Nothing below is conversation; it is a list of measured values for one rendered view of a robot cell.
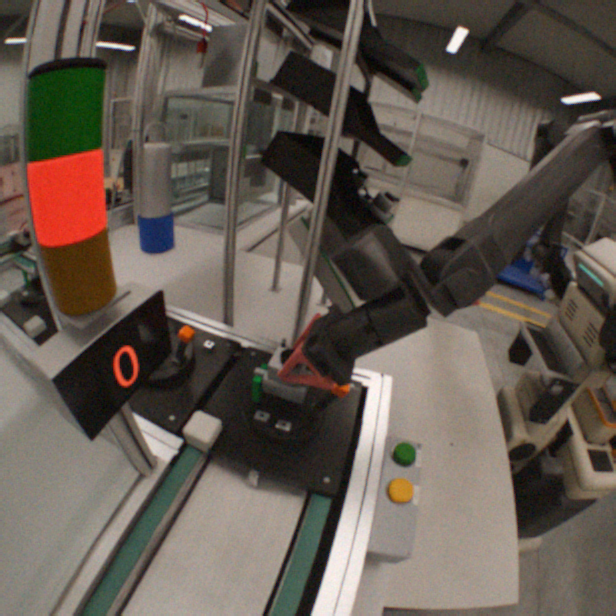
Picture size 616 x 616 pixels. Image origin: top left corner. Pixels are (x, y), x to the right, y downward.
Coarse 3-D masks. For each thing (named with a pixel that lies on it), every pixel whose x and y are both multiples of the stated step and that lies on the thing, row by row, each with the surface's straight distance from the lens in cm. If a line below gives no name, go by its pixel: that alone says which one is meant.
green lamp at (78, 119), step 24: (48, 72) 19; (72, 72) 18; (96, 72) 19; (48, 96) 18; (72, 96) 18; (96, 96) 19; (48, 120) 18; (72, 120) 18; (96, 120) 19; (48, 144) 18; (72, 144) 18; (96, 144) 19
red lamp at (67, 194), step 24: (48, 168) 18; (72, 168) 18; (96, 168) 19; (48, 192) 19; (72, 192) 18; (96, 192) 19; (48, 216) 19; (72, 216) 19; (96, 216) 19; (48, 240) 20; (72, 240) 19
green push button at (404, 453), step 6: (402, 444) 51; (408, 444) 52; (396, 450) 50; (402, 450) 51; (408, 450) 51; (414, 450) 52; (396, 456) 50; (402, 456) 50; (408, 456) 51; (414, 456) 51; (402, 462) 50; (408, 462) 50
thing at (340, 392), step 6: (336, 384) 42; (348, 384) 42; (330, 390) 42; (336, 390) 42; (342, 390) 41; (348, 390) 42; (324, 396) 45; (330, 396) 43; (336, 396) 43; (342, 396) 42; (318, 402) 46; (324, 402) 44; (330, 402) 44; (318, 408) 46; (324, 408) 46
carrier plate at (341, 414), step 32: (256, 352) 59; (224, 384) 53; (352, 384) 56; (224, 416) 49; (352, 416) 52; (224, 448) 46; (256, 448) 46; (288, 448) 46; (320, 448) 47; (288, 480) 44; (320, 480) 44
